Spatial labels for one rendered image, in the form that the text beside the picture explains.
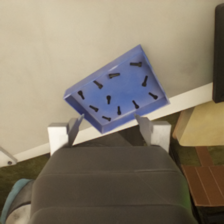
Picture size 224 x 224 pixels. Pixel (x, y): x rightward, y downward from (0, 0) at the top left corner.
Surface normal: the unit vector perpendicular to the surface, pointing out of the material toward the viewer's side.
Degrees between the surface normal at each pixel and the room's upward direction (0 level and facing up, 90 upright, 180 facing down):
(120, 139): 0
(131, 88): 0
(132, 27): 0
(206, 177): 90
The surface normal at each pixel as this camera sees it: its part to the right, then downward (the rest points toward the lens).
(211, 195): 0.11, -0.74
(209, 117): 0.03, 0.67
